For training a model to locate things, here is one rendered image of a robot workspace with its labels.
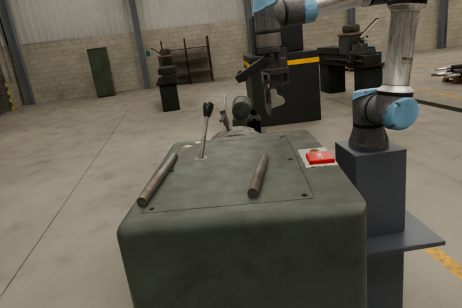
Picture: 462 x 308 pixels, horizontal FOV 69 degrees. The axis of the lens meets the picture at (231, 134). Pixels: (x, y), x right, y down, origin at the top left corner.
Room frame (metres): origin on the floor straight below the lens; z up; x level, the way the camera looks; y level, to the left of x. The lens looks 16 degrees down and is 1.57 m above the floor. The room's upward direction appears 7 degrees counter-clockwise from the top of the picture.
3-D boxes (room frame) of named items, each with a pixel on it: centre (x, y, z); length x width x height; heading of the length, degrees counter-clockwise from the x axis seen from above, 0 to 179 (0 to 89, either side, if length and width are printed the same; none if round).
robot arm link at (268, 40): (1.05, -0.15, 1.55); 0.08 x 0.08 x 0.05
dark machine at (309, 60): (6.75, -1.08, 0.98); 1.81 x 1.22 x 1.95; 0
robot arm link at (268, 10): (1.05, -0.15, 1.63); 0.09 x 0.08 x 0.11; 101
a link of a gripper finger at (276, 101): (1.04, -0.15, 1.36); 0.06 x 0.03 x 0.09; 86
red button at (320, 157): (0.78, -0.21, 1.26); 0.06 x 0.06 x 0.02; 86
